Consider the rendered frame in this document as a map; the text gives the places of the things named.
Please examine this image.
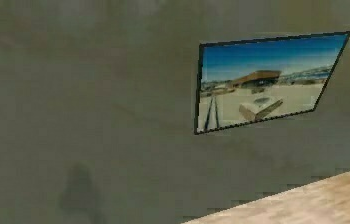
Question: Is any black framed landscape picture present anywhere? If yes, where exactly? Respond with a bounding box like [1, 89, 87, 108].
[193, 30, 350, 136]

